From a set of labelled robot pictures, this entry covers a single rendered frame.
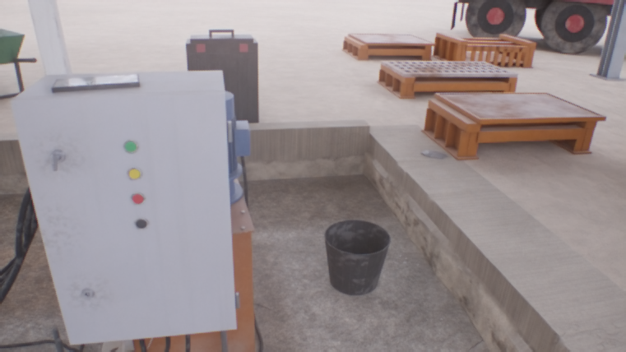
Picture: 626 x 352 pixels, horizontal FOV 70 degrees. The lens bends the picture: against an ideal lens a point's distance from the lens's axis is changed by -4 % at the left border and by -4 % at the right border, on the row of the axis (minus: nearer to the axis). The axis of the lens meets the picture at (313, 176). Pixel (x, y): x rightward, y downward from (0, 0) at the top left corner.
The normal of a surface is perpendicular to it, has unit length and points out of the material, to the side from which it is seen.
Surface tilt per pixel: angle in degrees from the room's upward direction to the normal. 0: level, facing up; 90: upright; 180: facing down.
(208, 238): 90
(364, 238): 82
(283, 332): 0
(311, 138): 90
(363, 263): 99
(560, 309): 0
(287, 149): 90
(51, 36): 91
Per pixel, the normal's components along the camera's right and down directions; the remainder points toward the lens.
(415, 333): 0.04, -0.91
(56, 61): 0.20, 0.43
